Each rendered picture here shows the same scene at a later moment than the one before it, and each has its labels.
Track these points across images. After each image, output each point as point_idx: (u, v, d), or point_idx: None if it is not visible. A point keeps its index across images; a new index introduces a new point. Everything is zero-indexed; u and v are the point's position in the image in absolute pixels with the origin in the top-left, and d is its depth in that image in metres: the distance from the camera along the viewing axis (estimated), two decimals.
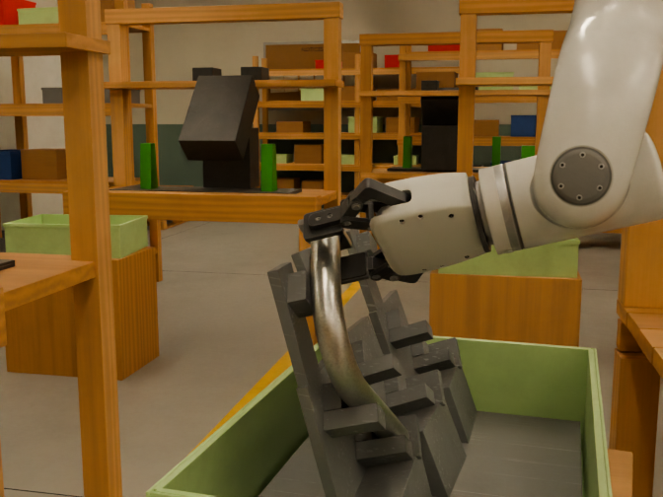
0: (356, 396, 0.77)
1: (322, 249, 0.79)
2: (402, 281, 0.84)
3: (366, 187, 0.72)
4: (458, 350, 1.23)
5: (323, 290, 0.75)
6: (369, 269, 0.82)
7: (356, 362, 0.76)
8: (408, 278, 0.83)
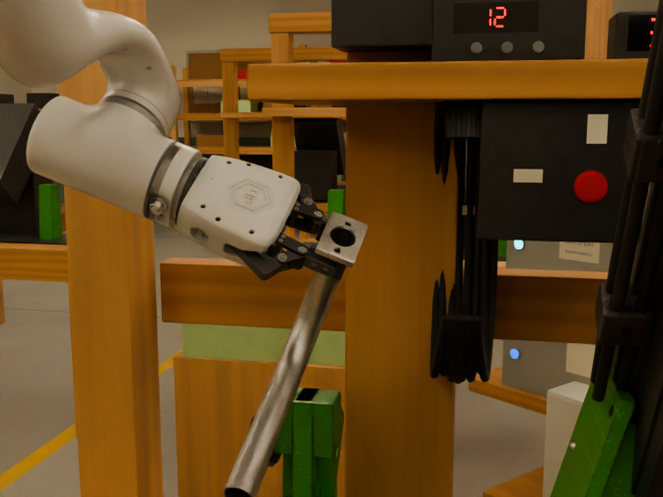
0: None
1: None
2: (274, 274, 0.77)
3: (306, 192, 0.85)
4: None
5: None
6: (305, 257, 0.79)
7: (289, 334, 0.86)
8: (265, 272, 0.77)
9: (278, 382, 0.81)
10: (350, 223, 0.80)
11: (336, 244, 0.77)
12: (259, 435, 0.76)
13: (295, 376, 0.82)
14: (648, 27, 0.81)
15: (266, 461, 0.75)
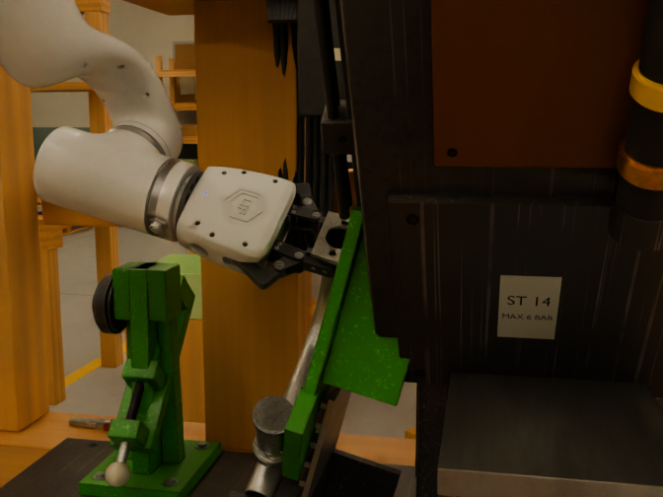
0: None
1: (339, 245, 0.81)
2: (274, 282, 0.78)
3: (308, 190, 0.85)
4: None
5: None
6: (305, 259, 0.80)
7: (308, 330, 0.87)
8: (265, 280, 0.78)
9: (297, 381, 0.83)
10: (347, 221, 0.79)
11: (331, 247, 0.77)
12: None
13: None
14: None
15: None
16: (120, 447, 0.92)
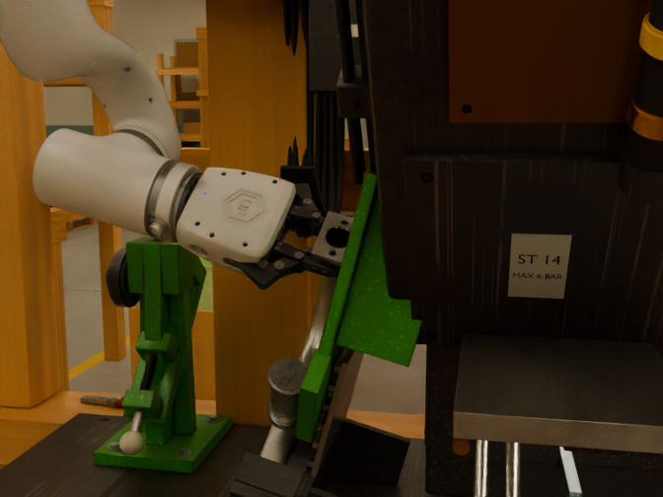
0: None
1: (339, 245, 0.81)
2: (274, 282, 0.78)
3: (307, 191, 0.85)
4: None
5: None
6: (305, 260, 0.80)
7: (308, 331, 0.87)
8: (265, 280, 0.78)
9: None
10: (347, 221, 0.79)
11: (331, 247, 0.77)
12: (277, 437, 0.79)
13: None
14: None
15: (285, 462, 0.78)
16: (134, 416, 0.94)
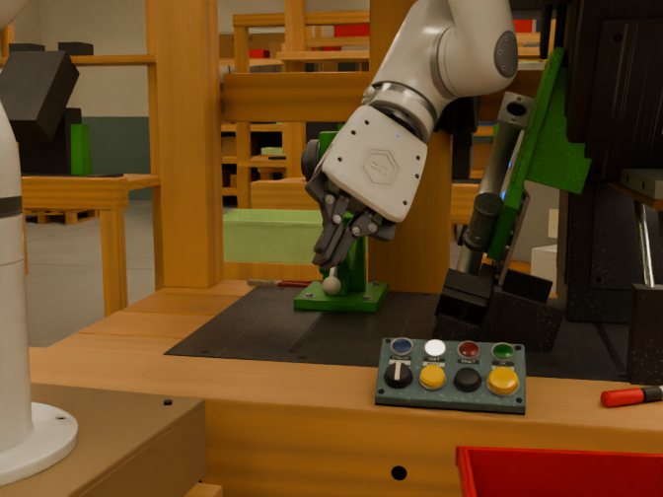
0: None
1: None
2: (313, 198, 0.81)
3: (386, 242, 0.83)
4: None
5: None
6: (334, 231, 0.81)
7: (478, 192, 1.12)
8: (314, 190, 0.81)
9: None
10: (520, 99, 1.04)
11: (512, 114, 1.02)
12: (468, 261, 1.04)
13: None
14: None
15: None
16: (331, 266, 1.19)
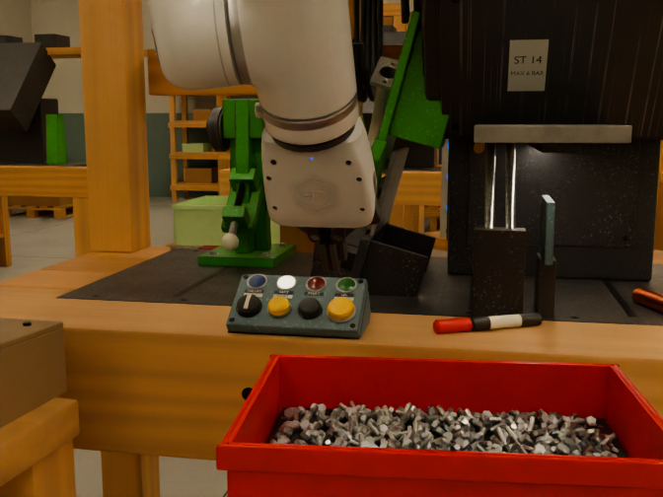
0: None
1: None
2: None
3: (380, 214, 0.77)
4: None
5: None
6: (327, 227, 0.79)
7: None
8: None
9: None
10: (395, 63, 1.12)
11: (384, 77, 1.10)
12: None
13: None
14: None
15: None
16: (231, 224, 1.26)
